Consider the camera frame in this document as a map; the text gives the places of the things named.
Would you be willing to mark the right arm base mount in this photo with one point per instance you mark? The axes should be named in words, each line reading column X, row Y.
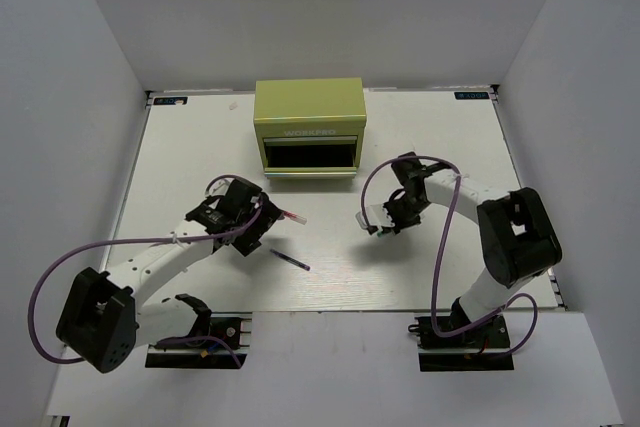
column 482, row 350

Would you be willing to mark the purple pen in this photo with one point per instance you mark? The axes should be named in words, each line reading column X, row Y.
column 290, row 259

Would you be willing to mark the left blue label sticker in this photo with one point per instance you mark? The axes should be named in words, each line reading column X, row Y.
column 170, row 101

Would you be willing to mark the red pen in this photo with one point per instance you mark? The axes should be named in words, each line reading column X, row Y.
column 295, row 217

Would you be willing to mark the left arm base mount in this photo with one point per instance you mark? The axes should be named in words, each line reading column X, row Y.
column 224, row 345

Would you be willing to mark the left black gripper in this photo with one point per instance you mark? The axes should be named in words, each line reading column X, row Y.
column 266, row 215

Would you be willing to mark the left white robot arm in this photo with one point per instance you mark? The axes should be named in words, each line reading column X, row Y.
column 108, row 314

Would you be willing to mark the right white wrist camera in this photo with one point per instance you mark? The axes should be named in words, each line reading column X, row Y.
column 375, row 215

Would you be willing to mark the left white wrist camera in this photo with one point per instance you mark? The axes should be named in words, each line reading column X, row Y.
column 217, row 187

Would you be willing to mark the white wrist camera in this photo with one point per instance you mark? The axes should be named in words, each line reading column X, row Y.
column 217, row 187
column 375, row 215

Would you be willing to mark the blue label sticker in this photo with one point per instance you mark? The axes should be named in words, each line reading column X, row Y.
column 170, row 101
column 471, row 95

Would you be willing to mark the green metal drawer cabinet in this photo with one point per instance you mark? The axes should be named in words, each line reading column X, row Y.
column 310, row 128

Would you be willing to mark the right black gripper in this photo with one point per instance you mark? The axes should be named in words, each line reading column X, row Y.
column 398, row 223

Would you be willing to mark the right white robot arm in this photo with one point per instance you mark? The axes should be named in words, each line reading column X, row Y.
column 517, row 238

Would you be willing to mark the right blue label sticker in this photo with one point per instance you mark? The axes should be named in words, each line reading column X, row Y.
column 471, row 95

